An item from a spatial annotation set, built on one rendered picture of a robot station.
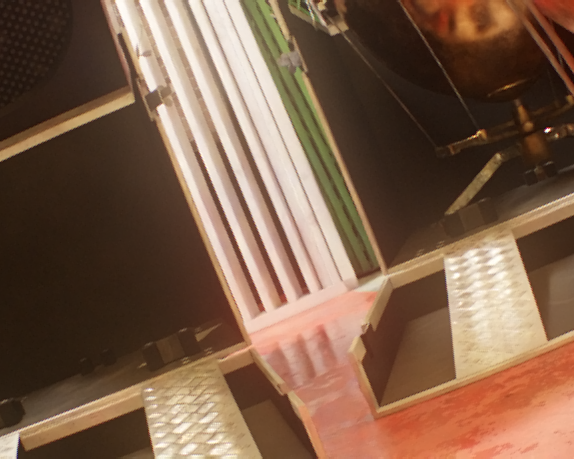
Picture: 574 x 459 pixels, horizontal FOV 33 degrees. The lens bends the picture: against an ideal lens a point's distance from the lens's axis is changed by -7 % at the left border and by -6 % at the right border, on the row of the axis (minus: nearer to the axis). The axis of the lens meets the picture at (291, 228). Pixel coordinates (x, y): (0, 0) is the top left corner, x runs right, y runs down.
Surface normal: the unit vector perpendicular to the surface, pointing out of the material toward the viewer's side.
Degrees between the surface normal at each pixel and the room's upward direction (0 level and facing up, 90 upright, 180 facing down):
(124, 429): 91
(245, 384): 91
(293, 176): 87
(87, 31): 138
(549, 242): 91
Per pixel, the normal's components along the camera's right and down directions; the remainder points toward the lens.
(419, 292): -0.18, 0.12
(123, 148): 0.12, -0.03
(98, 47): 0.37, 0.67
